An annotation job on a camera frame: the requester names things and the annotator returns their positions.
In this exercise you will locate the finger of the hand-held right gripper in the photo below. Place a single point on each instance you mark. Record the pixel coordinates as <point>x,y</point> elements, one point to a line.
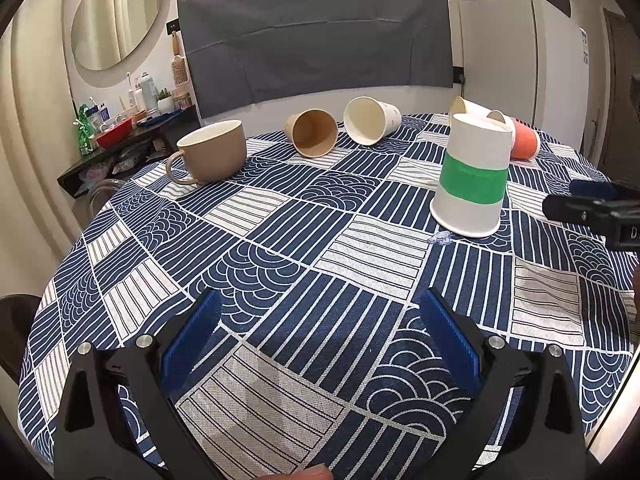
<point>592,189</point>
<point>575,207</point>

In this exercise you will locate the clear glass bowl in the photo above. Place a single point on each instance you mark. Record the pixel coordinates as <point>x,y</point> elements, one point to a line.
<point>105,195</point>

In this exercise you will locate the oval wall mirror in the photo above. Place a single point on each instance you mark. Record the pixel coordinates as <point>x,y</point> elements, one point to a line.
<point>117,12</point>

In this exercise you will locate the red bowl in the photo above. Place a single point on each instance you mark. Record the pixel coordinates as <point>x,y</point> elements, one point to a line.
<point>115,134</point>

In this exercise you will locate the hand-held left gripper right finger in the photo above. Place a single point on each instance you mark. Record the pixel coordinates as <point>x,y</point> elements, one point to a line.
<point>447,330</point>

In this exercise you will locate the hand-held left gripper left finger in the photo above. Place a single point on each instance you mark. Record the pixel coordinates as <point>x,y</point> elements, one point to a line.
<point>197,330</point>

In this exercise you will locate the small clear plastic scrap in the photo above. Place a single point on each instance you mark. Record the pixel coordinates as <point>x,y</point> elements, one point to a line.
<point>440,239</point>

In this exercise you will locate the blue tray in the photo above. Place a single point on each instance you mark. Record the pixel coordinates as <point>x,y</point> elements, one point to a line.
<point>157,119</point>

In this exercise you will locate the brown paper cup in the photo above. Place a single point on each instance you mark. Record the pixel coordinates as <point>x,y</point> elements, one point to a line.
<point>312,132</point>

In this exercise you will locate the white refrigerator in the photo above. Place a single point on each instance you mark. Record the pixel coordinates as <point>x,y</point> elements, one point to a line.
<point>525,60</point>

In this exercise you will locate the beige ceramic mug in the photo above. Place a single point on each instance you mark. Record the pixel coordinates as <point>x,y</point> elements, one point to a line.
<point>212,152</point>

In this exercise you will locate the grey cloth cover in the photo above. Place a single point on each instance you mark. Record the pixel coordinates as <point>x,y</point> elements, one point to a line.
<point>320,35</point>

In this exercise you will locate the person's left hand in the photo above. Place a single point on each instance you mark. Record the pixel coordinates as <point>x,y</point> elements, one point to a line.
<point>310,474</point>

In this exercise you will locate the green plastic bottle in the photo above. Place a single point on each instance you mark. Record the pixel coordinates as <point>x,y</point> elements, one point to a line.
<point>85,132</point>

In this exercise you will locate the cream paper cup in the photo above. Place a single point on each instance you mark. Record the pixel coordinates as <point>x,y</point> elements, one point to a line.
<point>465,107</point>

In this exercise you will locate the dark wooden shelf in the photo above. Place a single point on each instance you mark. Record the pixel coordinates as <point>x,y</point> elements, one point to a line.
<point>100,165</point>

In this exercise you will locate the white spray bottle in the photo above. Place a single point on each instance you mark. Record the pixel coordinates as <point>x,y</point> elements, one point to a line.
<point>149,91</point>

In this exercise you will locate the wooden hairbrush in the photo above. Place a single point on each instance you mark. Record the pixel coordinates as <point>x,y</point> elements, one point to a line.
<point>179,71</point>

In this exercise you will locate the small potted plant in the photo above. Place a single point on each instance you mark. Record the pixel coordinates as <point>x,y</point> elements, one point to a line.
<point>165,101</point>

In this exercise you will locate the blue white patterned tablecloth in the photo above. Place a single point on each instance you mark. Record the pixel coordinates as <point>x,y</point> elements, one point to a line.
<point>310,270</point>

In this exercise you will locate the orange paper cup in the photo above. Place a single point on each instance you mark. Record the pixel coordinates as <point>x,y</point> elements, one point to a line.
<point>525,142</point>

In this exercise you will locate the white green banded paper cup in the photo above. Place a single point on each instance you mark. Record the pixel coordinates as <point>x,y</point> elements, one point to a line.
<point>472,180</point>

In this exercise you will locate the brown door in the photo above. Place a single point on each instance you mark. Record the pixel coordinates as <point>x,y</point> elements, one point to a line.
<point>622,90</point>

